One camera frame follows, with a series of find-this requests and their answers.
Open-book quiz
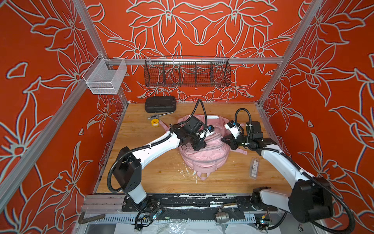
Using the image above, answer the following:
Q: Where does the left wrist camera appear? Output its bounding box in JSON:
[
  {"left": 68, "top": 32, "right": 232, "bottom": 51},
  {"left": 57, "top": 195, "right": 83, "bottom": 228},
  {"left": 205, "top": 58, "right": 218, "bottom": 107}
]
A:
[{"left": 205, "top": 125, "right": 215, "bottom": 135}]

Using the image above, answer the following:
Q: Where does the yellow tape roll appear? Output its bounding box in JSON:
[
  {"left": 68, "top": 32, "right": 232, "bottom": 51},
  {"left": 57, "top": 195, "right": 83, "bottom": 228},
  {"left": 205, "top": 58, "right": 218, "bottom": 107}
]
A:
[{"left": 151, "top": 119, "right": 159, "bottom": 127}]

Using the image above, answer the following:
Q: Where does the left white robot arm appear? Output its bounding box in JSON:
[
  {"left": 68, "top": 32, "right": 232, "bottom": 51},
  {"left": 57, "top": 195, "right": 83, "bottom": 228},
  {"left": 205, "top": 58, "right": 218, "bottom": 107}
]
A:
[{"left": 107, "top": 99, "right": 209, "bottom": 204}]

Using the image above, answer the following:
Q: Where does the metal pipe fitting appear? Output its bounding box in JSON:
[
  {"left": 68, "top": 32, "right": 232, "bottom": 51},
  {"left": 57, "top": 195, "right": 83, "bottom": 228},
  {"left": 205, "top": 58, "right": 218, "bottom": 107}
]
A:
[{"left": 215, "top": 212, "right": 230, "bottom": 224}]

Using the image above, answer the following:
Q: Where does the white wire wall basket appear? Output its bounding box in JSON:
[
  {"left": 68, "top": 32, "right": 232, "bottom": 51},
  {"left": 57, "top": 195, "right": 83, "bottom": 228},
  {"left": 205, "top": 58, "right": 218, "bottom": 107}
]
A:
[{"left": 83, "top": 53, "right": 128, "bottom": 95}]

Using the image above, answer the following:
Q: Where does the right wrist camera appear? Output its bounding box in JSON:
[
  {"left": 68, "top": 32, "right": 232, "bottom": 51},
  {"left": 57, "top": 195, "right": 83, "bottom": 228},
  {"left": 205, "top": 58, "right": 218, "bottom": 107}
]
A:
[{"left": 225, "top": 121, "right": 242, "bottom": 139}]

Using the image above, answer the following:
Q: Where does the pink student backpack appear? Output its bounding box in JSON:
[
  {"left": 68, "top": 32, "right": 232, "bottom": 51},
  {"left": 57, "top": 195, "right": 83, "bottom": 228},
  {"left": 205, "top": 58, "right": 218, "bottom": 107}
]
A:
[{"left": 159, "top": 114, "right": 247, "bottom": 180}]

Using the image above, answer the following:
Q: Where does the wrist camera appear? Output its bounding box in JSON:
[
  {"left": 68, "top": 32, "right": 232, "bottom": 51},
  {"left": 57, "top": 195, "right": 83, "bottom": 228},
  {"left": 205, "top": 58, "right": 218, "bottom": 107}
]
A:
[
  {"left": 205, "top": 125, "right": 215, "bottom": 135},
  {"left": 225, "top": 121, "right": 242, "bottom": 139}
]

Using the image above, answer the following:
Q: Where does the black plastic case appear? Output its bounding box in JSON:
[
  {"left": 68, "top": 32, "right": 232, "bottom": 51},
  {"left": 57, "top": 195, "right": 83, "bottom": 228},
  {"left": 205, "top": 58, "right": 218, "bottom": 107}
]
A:
[{"left": 145, "top": 96, "right": 176, "bottom": 113}]

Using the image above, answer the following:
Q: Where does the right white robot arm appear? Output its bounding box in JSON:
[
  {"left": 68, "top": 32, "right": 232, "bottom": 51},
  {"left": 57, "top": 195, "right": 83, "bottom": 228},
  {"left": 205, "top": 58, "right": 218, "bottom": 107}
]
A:
[{"left": 222, "top": 108, "right": 355, "bottom": 234}]

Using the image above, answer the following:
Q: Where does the grey metal tool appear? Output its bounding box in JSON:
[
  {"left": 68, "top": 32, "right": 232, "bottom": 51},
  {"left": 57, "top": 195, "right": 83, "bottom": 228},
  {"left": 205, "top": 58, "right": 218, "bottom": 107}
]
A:
[{"left": 147, "top": 112, "right": 173, "bottom": 120}]

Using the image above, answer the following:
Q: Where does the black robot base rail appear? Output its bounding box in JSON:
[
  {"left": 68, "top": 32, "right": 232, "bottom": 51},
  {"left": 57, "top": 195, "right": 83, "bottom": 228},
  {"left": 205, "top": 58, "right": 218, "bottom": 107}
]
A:
[{"left": 122, "top": 194, "right": 279, "bottom": 220}]

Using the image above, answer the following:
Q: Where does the black wire wall basket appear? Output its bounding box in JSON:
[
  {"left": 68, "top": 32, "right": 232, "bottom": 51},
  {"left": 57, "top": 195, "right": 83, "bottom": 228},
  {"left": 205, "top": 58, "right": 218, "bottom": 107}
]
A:
[{"left": 144, "top": 55, "right": 232, "bottom": 88}]

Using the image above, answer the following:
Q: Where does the rusty allen key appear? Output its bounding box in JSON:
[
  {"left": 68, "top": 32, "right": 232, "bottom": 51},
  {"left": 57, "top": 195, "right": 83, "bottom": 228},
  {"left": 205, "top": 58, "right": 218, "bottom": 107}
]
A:
[{"left": 78, "top": 212, "right": 106, "bottom": 224}]

